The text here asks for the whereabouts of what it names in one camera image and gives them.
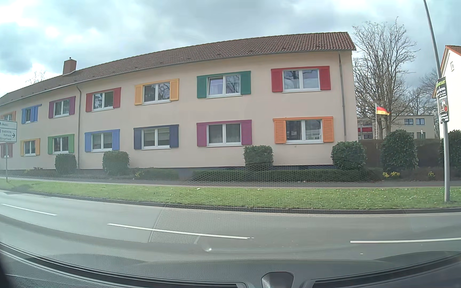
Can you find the grey pavement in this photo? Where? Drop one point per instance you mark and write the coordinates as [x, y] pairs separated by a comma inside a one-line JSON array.
[[254, 184]]

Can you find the grey flat-roofed building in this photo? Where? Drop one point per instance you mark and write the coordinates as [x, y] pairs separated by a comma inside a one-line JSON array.
[[414, 126]]

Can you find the white direction road sign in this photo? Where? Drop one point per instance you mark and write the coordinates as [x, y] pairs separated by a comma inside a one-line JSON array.
[[6, 131]]

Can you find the beige building with coloured shutters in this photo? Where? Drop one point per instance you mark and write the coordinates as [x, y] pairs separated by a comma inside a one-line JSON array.
[[186, 112]]

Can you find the grass verge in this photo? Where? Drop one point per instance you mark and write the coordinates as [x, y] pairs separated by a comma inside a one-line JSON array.
[[254, 196]]

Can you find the row of rounded bushes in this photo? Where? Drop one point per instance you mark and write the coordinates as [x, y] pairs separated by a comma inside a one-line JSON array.
[[398, 151]]

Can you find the dark brown hedge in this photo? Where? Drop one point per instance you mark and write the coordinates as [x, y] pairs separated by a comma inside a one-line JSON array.
[[428, 152]]

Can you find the grey asphalt road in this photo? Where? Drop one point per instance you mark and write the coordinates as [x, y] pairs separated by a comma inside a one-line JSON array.
[[94, 220]]

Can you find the bare trees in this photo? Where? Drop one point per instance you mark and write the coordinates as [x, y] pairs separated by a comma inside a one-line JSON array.
[[380, 72]]

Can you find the grey lamp post with poster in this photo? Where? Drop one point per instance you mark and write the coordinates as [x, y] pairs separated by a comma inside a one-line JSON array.
[[445, 152]]

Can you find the flag on white pole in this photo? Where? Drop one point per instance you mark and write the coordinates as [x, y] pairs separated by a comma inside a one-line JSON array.
[[381, 110]]

